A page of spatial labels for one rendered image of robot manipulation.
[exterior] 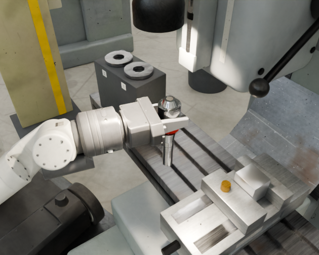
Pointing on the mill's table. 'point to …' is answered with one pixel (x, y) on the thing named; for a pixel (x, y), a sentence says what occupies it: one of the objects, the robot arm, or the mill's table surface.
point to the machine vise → (294, 188)
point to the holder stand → (127, 80)
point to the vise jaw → (234, 202)
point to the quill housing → (257, 39)
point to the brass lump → (225, 186)
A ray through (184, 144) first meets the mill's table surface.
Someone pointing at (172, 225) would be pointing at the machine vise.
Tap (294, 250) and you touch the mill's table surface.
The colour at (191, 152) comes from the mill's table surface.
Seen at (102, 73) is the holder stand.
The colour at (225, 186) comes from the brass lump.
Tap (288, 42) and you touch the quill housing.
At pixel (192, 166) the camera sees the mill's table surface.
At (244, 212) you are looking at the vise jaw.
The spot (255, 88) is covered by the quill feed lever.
